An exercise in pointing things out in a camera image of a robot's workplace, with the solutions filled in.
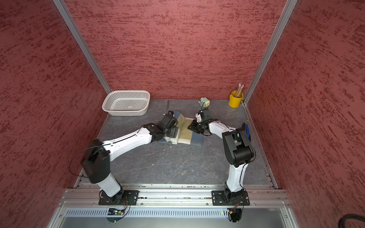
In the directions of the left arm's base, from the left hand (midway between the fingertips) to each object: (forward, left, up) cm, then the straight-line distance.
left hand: (169, 130), depth 87 cm
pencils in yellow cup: (+37, -53, +1) cm, 65 cm away
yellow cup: (+33, -50, -7) cm, 60 cm away
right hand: (+5, -13, -7) cm, 15 cm away
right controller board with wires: (-42, -36, -11) cm, 56 cm away
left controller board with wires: (-41, +27, -13) cm, 51 cm away
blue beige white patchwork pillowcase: (+3, -10, -11) cm, 15 cm away
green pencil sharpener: (+32, -25, -7) cm, 41 cm away
